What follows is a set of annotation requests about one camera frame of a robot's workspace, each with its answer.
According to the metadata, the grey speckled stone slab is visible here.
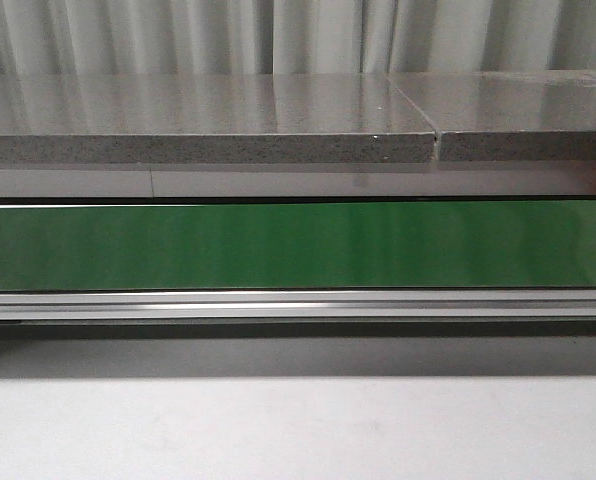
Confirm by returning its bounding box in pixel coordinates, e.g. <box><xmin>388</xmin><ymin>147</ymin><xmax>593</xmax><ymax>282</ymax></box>
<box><xmin>0</xmin><ymin>74</ymin><xmax>435</xmax><ymax>165</ymax></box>

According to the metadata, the green conveyor belt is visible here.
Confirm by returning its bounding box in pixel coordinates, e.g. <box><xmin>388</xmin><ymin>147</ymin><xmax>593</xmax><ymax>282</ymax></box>
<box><xmin>0</xmin><ymin>200</ymin><xmax>596</xmax><ymax>292</ymax></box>

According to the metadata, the grey stone slab right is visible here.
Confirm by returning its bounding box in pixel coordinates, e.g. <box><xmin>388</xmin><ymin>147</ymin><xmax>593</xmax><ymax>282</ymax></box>
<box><xmin>389</xmin><ymin>71</ymin><xmax>596</xmax><ymax>162</ymax></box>

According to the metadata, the white pleated curtain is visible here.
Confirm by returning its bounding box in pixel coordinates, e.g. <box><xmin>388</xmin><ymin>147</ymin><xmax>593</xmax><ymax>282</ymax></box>
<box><xmin>0</xmin><ymin>1</ymin><xmax>596</xmax><ymax>75</ymax></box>

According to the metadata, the aluminium conveyor side rail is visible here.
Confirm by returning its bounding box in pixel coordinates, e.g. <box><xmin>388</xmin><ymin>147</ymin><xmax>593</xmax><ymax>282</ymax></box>
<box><xmin>0</xmin><ymin>288</ymin><xmax>596</xmax><ymax>326</ymax></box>

